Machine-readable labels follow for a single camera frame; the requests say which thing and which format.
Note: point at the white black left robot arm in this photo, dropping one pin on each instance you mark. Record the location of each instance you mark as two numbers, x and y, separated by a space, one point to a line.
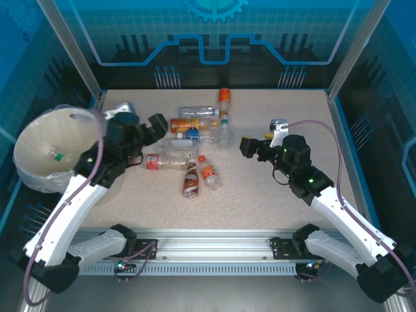
71 211

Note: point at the small bottle orange cap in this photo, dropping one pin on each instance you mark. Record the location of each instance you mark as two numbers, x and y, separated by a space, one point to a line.
208 171

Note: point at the aluminium frame post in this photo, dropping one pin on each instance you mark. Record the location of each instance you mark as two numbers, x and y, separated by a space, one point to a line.
357 48
73 48

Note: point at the orange label soda bottle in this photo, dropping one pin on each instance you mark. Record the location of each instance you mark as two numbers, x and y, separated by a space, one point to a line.
224 96

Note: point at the clear bottle blue label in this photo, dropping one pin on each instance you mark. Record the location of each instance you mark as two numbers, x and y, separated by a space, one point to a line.
192 134

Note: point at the white plastic bin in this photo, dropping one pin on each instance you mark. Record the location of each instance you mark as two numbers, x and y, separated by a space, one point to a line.
39 139

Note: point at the orange juice bottle yellow cap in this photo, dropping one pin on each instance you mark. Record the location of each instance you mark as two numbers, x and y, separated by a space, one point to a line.
185 124

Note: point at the clear bottle green label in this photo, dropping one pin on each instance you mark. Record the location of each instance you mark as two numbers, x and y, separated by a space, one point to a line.
58 157

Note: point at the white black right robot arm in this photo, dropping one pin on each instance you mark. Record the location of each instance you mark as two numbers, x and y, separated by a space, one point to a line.
351 224

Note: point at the small LED circuit board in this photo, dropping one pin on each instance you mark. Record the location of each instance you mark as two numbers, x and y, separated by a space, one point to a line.
122 265
312 265

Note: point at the brown drink bottle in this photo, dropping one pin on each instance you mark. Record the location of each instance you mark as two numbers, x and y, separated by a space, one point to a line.
191 180

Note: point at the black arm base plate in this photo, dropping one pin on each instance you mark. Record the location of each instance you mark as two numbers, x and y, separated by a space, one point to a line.
146 248
282 248

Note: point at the large clear bottle white label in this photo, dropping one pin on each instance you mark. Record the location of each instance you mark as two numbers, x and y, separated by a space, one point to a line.
177 148

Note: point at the aluminium table side rail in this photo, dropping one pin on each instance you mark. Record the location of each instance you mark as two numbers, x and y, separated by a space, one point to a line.
334 113

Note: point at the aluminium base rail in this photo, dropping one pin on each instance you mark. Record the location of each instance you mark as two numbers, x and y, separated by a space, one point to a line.
211 243

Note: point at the aluminium frame beam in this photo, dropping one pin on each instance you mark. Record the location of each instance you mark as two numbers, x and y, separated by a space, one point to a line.
22 305
398 305

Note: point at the clear bottle red label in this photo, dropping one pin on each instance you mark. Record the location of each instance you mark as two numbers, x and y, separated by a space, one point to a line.
152 162

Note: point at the clear ribbed plastic bottle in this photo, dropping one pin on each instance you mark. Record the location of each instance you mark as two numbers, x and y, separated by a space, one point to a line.
198 112

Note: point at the clear plastic bin liner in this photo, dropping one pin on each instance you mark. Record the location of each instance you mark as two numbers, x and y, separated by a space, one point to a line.
34 187

